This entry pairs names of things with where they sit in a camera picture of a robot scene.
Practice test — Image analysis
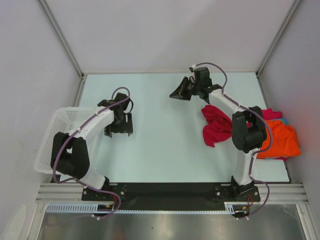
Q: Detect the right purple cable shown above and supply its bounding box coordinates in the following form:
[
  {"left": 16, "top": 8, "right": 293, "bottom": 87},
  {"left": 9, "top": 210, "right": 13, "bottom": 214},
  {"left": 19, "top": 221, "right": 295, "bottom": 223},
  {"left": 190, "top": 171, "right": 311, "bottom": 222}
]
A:
[{"left": 189, "top": 62, "right": 272, "bottom": 221}]

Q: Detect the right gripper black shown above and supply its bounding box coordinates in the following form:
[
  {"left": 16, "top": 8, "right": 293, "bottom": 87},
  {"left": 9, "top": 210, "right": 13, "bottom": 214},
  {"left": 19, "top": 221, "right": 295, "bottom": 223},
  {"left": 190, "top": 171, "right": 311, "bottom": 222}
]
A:
[{"left": 170, "top": 76, "right": 202, "bottom": 101}]

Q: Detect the crimson red t shirt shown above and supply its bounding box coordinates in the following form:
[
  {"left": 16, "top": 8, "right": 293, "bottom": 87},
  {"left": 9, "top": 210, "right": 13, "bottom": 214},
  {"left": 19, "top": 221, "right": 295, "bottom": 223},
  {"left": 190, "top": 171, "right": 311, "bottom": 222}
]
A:
[{"left": 201, "top": 104, "right": 232, "bottom": 148}]

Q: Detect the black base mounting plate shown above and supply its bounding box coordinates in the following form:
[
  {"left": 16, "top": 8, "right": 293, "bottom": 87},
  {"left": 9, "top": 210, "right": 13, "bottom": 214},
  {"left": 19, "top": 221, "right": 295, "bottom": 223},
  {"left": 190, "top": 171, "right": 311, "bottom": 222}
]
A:
[{"left": 81, "top": 181, "right": 261, "bottom": 211}]

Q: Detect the folded magenta t shirt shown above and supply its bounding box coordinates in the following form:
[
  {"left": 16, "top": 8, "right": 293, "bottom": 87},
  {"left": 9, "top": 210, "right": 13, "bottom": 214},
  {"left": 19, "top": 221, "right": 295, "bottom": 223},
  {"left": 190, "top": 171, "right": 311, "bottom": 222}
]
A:
[{"left": 257, "top": 108, "right": 288, "bottom": 161}]

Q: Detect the white perforated plastic basket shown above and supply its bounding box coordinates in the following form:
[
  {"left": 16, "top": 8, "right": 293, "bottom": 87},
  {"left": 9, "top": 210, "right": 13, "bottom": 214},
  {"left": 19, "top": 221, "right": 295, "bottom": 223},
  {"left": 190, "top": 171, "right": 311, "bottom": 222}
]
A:
[{"left": 34, "top": 107, "right": 96, "bottom": 174}]

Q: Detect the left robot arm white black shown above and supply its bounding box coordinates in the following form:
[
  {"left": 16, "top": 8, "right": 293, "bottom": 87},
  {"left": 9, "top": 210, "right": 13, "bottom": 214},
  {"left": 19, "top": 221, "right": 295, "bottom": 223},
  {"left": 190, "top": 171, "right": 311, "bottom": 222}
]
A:
[{"left": 50, "top": 92, "right": 134, "bottom": 200}]

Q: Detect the white slotted cable duct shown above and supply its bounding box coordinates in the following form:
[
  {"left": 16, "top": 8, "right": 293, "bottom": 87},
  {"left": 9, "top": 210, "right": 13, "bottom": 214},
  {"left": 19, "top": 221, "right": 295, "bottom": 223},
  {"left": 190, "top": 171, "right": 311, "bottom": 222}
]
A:
[{"left": 46, "top": 203, "right": 235, "bottom": 215}]

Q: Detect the folded teal t shirt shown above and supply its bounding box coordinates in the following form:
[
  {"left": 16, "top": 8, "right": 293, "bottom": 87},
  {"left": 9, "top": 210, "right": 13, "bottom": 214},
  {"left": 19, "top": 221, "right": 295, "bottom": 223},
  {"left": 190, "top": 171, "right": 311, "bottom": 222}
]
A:
[{"left": 267, "top": 117, "right": 290, "bottom": 161}]

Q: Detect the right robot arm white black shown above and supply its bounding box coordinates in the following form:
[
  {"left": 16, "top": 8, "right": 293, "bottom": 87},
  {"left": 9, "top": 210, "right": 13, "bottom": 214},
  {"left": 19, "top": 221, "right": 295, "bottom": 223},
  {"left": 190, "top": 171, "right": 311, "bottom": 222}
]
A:
[{"left": 169, "top": 62, "right": 271, "bottom": 201}]

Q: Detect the aluminium extrusion rail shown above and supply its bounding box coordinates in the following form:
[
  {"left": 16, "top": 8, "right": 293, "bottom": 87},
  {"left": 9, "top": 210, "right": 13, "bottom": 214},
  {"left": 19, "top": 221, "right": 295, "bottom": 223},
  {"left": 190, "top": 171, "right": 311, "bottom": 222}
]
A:
[{"left": 35, "top": 183, "right": 309, "bottom": 205}]

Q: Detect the purple cable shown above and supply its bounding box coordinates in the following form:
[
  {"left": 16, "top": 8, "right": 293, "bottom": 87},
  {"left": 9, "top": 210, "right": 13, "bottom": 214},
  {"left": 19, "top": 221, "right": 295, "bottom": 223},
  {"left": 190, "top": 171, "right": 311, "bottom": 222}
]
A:
[
  {"left": 189, "top": 62, "right": 272, "bottom": 221},
  {"left": 51, "top": 86, "right": 132, "bottom": 221}
]

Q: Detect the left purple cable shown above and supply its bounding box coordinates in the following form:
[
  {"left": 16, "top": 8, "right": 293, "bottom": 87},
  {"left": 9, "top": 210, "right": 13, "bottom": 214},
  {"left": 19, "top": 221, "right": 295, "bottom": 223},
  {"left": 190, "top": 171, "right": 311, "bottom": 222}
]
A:
[{"left": 51, "top": 86, "right": 132, "bottom": 221}]

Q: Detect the folded orange t shirt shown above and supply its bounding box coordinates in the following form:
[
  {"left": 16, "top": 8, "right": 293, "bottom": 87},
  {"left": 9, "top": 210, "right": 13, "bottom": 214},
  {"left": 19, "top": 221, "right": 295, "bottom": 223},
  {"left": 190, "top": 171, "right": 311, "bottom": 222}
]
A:
[{"left": 257, "top": 120, "right": 301, "bottom": 159}]

